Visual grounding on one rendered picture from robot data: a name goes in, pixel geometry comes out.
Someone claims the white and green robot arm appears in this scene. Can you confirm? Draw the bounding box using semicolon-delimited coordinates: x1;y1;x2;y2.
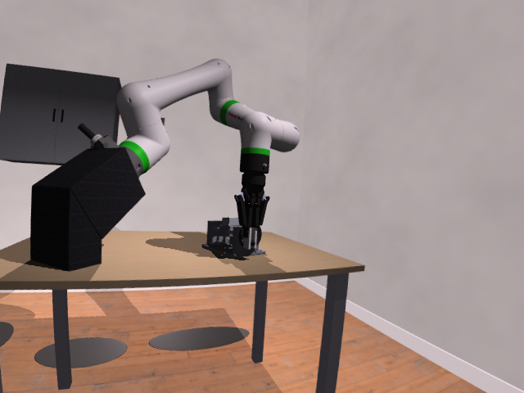
78;58;300;177

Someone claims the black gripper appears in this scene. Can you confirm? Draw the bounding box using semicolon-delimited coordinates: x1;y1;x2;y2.
234;174;270;249

